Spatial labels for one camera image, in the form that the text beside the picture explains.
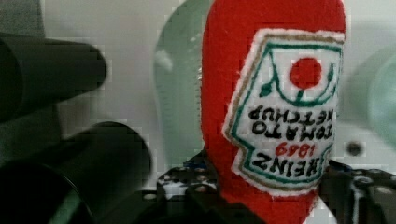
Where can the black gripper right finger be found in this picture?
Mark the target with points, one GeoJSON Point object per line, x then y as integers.
{"type": "Point", "coordinates": [359, 196]}

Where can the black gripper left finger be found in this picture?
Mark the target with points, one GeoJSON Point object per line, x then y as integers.
{"type": "Point", "coordinates": [189, 194]}

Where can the green oval strainer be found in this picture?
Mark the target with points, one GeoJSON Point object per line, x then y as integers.
{"type": "Point", "coordinates": [177, 72]}

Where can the red plush ketchup bottle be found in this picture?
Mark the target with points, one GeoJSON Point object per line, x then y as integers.
{"type": "Point", "coordinates": [271, 70]}

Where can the black cylinder with spatula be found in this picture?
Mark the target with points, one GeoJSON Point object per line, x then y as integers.
{"type": "Point", "coordinates": [82, 180]}

